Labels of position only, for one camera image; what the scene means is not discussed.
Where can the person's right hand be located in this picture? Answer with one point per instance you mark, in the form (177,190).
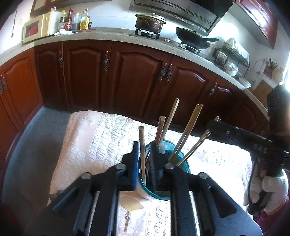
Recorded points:
(275,190)

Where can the group of condiment bottles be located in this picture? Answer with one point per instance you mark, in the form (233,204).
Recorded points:
(74,20)

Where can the wooden upper cabinets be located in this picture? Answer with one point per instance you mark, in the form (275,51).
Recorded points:
(56,4)

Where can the speckled stone countertop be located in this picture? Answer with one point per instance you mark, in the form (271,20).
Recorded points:
(102,36)

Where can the white quilted tablecloth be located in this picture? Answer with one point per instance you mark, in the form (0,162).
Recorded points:
(90,140)

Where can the brown bamboo chopstick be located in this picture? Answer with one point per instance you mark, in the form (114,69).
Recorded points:
(142,147)

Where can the red wooden wall cabinet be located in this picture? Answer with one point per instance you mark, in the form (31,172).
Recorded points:
(260,18)

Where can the light bamboo chopstick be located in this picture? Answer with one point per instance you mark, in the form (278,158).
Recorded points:
(196,138)
(199,141)

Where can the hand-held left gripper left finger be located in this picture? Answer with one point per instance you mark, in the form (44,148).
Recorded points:
(135,163)

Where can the white countertop appliance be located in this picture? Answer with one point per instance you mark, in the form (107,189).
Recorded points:
(55,21)

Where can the dark wooden base cabinets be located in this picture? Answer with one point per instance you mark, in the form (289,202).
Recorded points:
(136,74)

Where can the white rag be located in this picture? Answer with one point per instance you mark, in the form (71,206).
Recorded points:
(63,32)

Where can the round woven basket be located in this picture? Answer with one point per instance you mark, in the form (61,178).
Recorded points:
(278,74)

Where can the patterned ceramic bowl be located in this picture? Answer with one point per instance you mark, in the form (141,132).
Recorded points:
(231,68)

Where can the person's right forearm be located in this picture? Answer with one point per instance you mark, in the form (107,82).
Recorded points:
(271,221)

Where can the teal rimmed white utensil holder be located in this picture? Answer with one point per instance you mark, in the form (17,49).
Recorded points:
(179,184)

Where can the black wok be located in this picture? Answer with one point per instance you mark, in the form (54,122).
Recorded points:
(192,38)

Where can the wooden cutting board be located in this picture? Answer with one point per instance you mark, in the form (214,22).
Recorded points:
(262,90)

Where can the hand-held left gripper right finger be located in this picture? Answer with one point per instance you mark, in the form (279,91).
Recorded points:
(155,161)

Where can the dark lidded cooking pot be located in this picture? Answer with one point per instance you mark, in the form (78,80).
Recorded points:
(149,22)

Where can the wall chopstick holder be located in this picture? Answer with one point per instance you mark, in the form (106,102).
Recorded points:
(270,67)

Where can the gas stove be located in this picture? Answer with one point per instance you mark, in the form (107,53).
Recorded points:
(163,39)

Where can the cream microwave oven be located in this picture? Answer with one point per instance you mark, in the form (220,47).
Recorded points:
(36,28)

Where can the bunch of wooden chopsticks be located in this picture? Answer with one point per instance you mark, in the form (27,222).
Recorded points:
(190,123)

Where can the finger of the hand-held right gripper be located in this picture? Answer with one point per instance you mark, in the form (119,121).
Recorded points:
(226,133)

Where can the black dish rack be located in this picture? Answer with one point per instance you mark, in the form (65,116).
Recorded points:
(235,54)

